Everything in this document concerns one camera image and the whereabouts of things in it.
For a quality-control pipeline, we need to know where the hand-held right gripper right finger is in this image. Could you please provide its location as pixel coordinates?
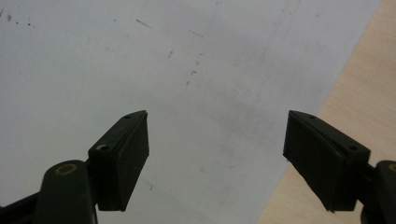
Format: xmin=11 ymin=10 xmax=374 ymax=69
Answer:
xmin=282 ymin=109 xmax=372 ymax=214

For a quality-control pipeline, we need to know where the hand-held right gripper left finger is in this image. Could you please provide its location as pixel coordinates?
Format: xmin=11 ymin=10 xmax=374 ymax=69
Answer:
xmin=88 ymin=109 xmax=150 ymax=213

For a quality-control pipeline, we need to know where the white board mat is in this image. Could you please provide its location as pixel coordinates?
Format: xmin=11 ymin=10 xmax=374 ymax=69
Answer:
xmin=0 ymin=0 xmax=382 ymax=224

